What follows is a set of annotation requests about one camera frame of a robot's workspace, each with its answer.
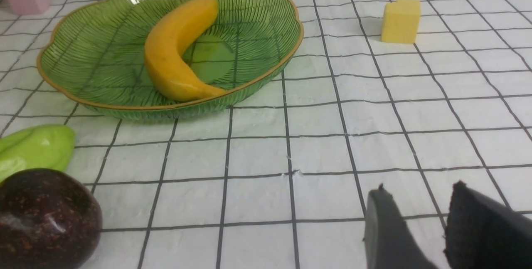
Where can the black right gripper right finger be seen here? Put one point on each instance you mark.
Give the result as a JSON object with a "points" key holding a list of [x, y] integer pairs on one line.
{"points": [[484, 234]]}

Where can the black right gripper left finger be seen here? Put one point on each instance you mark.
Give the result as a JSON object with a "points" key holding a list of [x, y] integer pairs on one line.
{"points": [[389, 244]]}

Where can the yellow banana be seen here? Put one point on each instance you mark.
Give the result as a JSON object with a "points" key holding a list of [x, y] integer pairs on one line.
{"points": [[166, 43]]}

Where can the dark purple passion fruit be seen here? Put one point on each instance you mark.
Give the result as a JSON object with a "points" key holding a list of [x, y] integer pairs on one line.
{"points": [[48, 220]]}

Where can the light green chayote gourd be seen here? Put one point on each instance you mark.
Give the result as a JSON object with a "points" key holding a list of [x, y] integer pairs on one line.
{"points": [[44, 146]]}

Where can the yellow foam block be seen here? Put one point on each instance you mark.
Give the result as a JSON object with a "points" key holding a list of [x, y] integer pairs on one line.
{"points": [[401, 21]]}

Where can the green glass leaf plate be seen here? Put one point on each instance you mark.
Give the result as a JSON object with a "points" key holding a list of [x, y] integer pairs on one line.
{"points": [[95, 56]]}

